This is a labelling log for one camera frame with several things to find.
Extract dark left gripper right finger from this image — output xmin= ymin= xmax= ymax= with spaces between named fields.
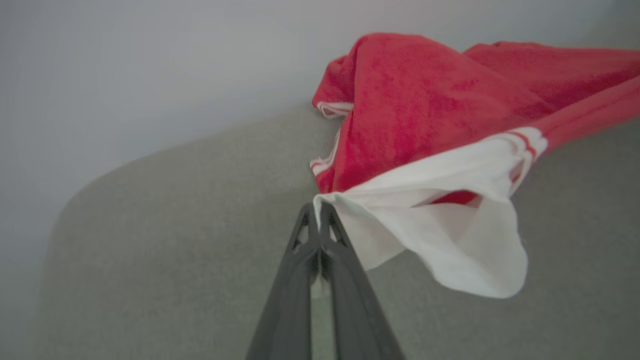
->
xmin=318 ymin=201 xmax=406 ymax=360

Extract red and white jersey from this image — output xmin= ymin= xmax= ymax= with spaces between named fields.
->
xmin=309 ymin=32 xmax=640 ymax=300

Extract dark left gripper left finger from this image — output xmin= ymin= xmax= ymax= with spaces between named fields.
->
xmin=245 ymin=202 xmax=321 ymax=360

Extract grey fabric sofa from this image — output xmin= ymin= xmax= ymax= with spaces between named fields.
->
xmin=30 ymin=100 xmax=640 ymax=360

